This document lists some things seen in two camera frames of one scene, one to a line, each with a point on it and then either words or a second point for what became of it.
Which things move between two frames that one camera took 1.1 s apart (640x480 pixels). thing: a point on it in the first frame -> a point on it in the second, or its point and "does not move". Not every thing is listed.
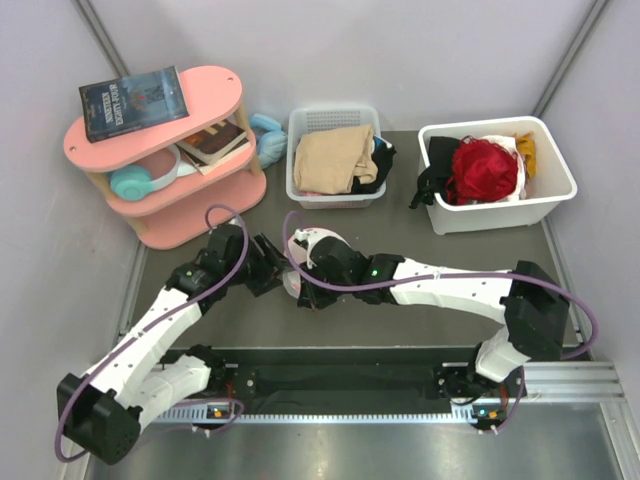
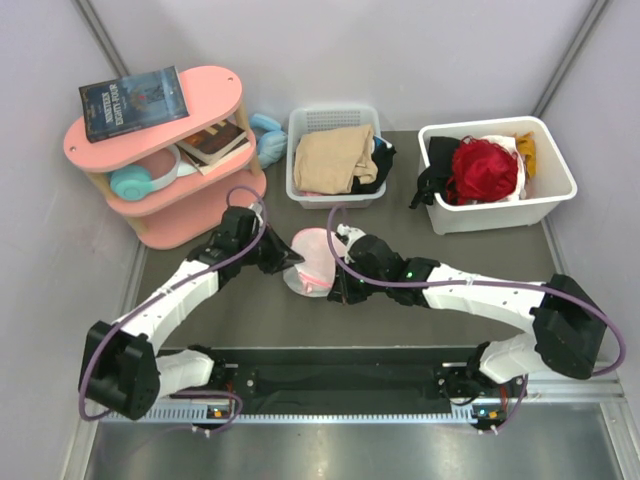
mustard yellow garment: (527, 147) does not move
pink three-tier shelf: (165, 178) does not move
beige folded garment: (329, 161) does not move
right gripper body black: (320, 296) -> (355, 289)
